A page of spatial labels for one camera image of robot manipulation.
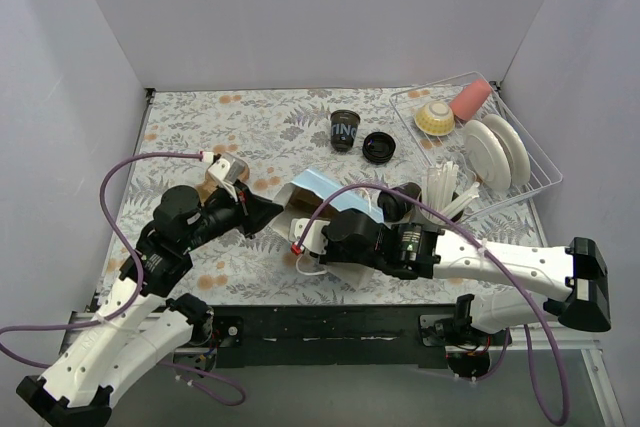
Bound black coffee cup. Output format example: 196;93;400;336
330;109;361;152
377;182;421;223

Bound stack of black lids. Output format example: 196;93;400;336
362;131;396;165

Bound floral tablecloth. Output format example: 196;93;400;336
97;88;559;306

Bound grey cup with straws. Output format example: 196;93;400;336
420;160;480;222

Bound single brown cup carrier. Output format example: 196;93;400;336
288;187;323;213

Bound light blue paper bag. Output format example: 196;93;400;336
269;168;383;289

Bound front white plate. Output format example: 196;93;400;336
462;120;512;192

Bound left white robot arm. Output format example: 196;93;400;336
16;182;283;426

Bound white wire dish rack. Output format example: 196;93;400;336
390;71;562;220

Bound yellow patterned bowl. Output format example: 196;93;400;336
414;100;455;137

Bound pink plastic cup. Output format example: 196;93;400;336
449;79;492;121

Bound white plate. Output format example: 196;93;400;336
462;120;512;192
482;114;531;187

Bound aluminium frame rail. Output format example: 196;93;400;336
39;309;626;427

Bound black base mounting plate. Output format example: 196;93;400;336
164;302;511;371

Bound brown cardboard cup sleeves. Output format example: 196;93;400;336
196;170;250;202

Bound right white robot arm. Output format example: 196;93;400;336
312;209;611;345

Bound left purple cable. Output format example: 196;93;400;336
0;150;246;406

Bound back white plate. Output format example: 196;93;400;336
482;114;531;187

